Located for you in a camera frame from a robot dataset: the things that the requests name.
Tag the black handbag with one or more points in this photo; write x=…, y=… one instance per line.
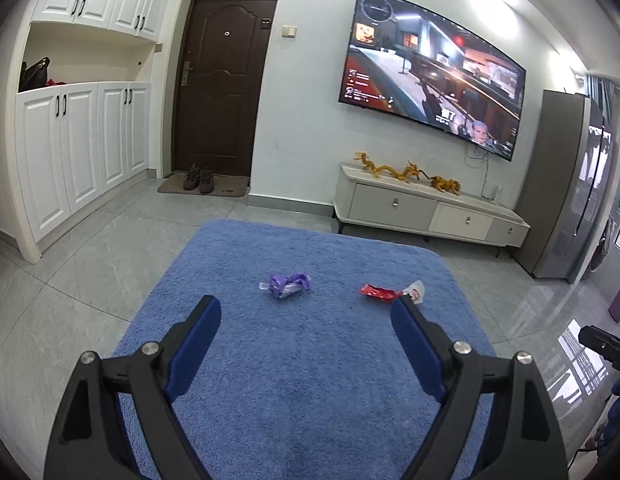
x=36, y=74

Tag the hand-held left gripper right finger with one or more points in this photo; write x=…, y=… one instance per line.
x=414, y=350

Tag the white hallway cabinet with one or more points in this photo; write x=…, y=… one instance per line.
x=80, y=150

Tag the wall-mounted television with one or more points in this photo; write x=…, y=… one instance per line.
x=429, y=75

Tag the grey refrigerator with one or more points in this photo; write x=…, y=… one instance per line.
x=559, y=185

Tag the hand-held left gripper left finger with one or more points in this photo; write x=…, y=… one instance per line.
x=195, y=350

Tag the blue fuzzy mat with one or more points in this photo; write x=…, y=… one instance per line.
x=310, y=360

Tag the white wrapper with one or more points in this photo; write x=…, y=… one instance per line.
x=413, y=292

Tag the person's right forearm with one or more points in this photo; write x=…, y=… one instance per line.
x=617, y=415

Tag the long golden dragon ornament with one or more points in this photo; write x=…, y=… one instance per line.
x=389, y=167

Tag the red wrapper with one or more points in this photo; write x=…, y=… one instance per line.
x=377, y=291

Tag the white television cabinet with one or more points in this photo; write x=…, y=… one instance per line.
x=414, y=205

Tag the wall light switch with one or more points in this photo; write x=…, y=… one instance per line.
x=289, y=31

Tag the brown shoe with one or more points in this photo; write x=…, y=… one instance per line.
x=207, y=181
x=191, y=178

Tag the small golden dragon ornament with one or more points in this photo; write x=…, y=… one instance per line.
x=445, y=185

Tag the brown entrance door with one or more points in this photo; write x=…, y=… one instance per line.
x=220, y=80

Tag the white power strip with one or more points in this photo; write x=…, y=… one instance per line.
x=497, y=193

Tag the brown doormat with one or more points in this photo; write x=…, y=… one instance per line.
x=230, y=187

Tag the purple wrapper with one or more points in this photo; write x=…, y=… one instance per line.
x=286, y=285

